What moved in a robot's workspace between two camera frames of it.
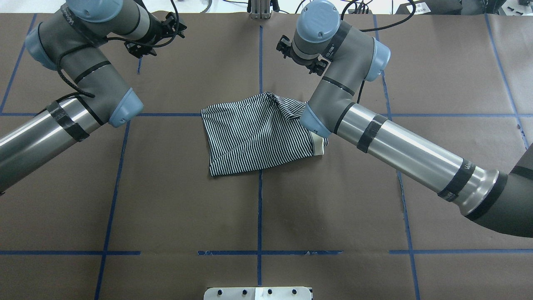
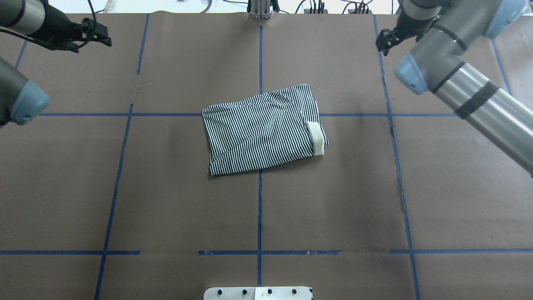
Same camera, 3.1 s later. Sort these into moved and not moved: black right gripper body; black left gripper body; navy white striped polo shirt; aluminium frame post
Moved: black left gripper body; black right gripper body
Not moved: navy white striped polo shirt; aluminium frame post
